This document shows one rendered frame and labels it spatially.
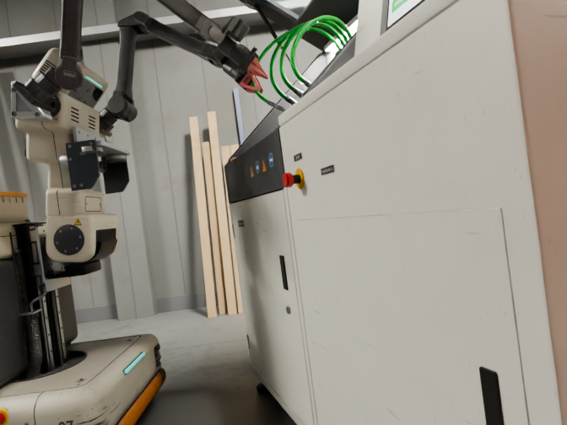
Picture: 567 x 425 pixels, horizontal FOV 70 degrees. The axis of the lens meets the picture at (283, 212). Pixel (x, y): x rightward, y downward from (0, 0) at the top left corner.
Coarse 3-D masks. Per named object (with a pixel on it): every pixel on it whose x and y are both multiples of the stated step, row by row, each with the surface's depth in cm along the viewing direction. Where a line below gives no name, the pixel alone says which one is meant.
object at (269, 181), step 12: (264, 144) 120; (240, 156) 146; (252, 156) 132; (264, 156) 121; (276, 156) 112; (228, 168) 166; (240, 168) 148; (276, 168) 113; (228, 180) 169; (240, 180) 150; (252, 180) 136; (264, 180) 124; (276, 180) 114; (240, 192) 152; (252, 192) 137; (264, 192) 126
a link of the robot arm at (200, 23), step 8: (160, 0) 126; (168, 0) 127; (176, 0) 128; (184, 0) 129; (168, 8) 129; (176, 8) 129; (184, 8) 130; (192, 8) 131; (184, 16) 131; (192, 16) 132; (200, 16) 132; (192, 24) 133; (200, 24) 133; (208, 24) 134; (216, 24) 135; (200, 32) 134
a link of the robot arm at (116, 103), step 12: (120, 24) 169; (132, 24) 169; (120, 36) 170; (132, 36) 171; (120, 48) 169; (132, 48) 171; (120, 60) 169; (132, 60) 171; (120, 72) 168; (132, 72) 171; (120, 84) 167; (120, 96) 163; (108, 108) 163; (120, 108) 163; (132, 120) 172
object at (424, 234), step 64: (512, 0) 42; (384, 64) 62; (448, 64) 50; (512, 64) 42; (320, 128) 85; (384, 128) 64; (448, 128) 52; (512, 128) 43; (320, 192) 89; (384, 192) 66; (448, 192) 53; (512, 192) 44; (320, 256) 92; (384, 256) 68; (448, 256) 54; (512, 256) 45; (320, 320) 97; (384, 320) 71; (448, 320) 56; (512, 320) 46; (320, 384) 102; (384, 384) 73; (448, 384) 57; (512, 384) 47
